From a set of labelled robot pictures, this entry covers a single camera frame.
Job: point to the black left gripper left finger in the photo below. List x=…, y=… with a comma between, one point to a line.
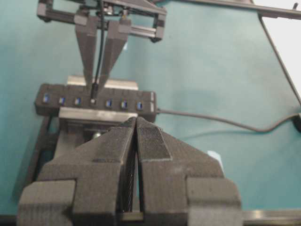
x=82, y=187

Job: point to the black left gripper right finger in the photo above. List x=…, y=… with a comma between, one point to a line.
x=181, y=185

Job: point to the blue tape strip bottom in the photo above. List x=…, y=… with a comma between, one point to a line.
x=216, y=156

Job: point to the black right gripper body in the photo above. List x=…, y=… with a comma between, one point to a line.
x=119, y=8

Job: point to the black multiport USB hub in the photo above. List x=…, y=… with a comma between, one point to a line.
x=94, y=102

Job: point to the black bench vise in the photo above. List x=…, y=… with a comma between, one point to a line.
x=69, y=119

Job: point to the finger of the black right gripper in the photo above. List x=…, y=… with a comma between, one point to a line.
x=116, y=38
x=86, y=33

